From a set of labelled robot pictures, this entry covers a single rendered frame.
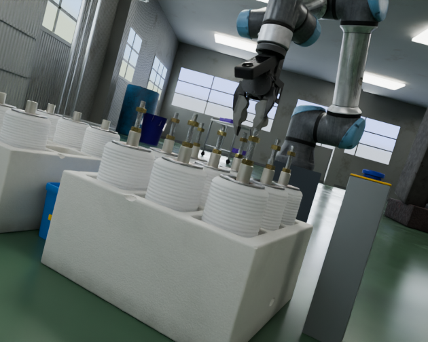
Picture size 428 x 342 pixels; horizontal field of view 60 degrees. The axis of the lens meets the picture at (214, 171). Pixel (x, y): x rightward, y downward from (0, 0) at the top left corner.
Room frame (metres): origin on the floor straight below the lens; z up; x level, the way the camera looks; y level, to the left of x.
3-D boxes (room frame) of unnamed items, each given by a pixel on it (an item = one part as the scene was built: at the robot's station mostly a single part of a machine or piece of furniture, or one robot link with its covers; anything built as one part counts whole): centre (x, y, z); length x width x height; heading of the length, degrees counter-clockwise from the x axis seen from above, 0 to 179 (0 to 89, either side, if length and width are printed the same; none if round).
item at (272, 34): (0.87, -0.05, 0.57); 0.08 x 0.08 x 0.05
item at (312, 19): (0.96, -0.10, 0.64); 0.11 x 0.11 x 0.08; 54
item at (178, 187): (0.65, 0.06, 0.16); 0.10 x 0.10 x 0.18
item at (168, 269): (0.75, 0.01, 0.09); 0.39 x 0.39 x 0.18; 64
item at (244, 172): (0.59, -0.05, 0.26); 0.02 x 0.02 x 0.03
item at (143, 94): (7.27, 1.75, 0.48); 0.66 x 0.64 x 0.96; 88
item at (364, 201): (0.69, -0.29, 0.16); 0.07 x 0.07 x 0.31; 64
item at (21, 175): (0.99, 0.49, 0.09); 0.39 x 0.39 x 0.18; 64
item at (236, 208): (0.59, -0.05, 0.16); 0.10 x 0.10 x 0.18
